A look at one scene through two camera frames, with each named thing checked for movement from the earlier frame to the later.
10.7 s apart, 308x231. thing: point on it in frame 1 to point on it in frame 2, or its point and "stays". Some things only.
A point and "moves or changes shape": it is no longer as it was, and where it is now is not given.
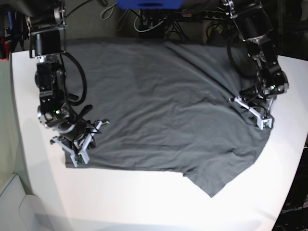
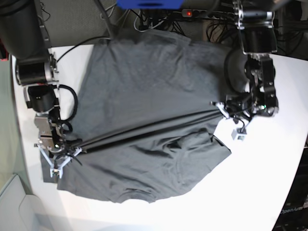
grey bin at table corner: x=20 y=211 stays
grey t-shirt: x=170 y=107 moves or changes shape
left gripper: x=74 y=132 to x=61 y=145
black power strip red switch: x=206 y=14 stays
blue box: x=150 y=4 stays
